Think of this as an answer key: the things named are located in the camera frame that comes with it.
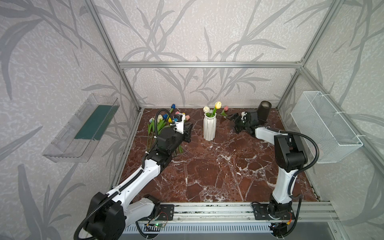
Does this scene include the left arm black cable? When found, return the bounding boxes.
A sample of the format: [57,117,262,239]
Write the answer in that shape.
[73,108,176,240]

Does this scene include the pink tulip flower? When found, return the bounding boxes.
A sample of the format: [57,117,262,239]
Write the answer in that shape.
[220,106,234,120]

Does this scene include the yellow tulip flower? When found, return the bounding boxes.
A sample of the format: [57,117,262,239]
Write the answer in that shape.
[211,102,222,118]

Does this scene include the aluminium frame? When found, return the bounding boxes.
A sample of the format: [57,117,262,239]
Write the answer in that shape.
[83,0,384,175]

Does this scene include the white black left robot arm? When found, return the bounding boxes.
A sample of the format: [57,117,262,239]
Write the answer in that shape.
[74,122,193,240]

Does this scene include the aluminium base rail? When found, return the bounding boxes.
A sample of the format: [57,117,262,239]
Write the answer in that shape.
[160,202,340,224]

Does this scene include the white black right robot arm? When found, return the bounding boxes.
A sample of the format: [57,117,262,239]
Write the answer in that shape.
[230,111,308,219]

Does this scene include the black cylindrical vase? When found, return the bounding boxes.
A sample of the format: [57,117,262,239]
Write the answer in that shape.
[257,101,272,125]

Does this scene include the white wire mesh basket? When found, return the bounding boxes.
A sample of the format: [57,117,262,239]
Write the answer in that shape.
[291,91,363,164]

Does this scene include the white ribbed ceramic vase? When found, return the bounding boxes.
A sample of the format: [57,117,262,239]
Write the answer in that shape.
[204,115,217,141]

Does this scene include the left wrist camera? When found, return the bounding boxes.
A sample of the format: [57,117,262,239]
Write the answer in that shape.
[173,113,186,134]

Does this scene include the clear plastic wall tray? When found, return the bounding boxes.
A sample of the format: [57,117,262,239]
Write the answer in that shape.
[42,94,120,163]

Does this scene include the white cream tulip flower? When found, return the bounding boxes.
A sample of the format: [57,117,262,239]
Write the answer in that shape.
[203,106,211,118]

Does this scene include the bundled tulip bouquet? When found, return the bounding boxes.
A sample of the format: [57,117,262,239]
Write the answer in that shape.
[168,112,192,143]

